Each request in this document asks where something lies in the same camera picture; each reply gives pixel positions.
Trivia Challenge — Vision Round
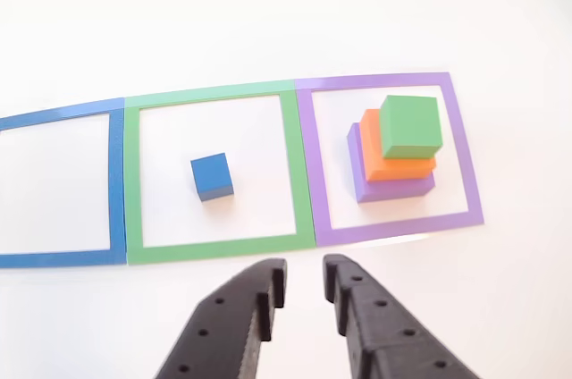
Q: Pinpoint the small blue cube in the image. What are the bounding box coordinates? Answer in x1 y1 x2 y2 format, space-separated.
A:
189 152 235 203

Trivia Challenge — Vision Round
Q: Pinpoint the purple square block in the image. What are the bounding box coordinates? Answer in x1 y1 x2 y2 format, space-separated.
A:
346 122 436 205

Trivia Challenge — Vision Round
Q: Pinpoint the orange square block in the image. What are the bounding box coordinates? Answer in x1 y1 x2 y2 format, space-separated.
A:
359 108 437 183

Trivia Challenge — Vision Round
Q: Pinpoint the green square block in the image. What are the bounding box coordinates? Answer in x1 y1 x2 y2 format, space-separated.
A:
378 94 445 160

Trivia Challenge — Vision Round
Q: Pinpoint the green square frame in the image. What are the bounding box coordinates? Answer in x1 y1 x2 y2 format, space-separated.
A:
122 78 316 265

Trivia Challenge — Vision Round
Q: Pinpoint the blue square frame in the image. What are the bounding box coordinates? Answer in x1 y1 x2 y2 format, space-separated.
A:
0 97 129 270

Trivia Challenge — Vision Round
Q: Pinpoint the purple square frame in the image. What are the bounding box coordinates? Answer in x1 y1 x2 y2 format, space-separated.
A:
294 71 486 248

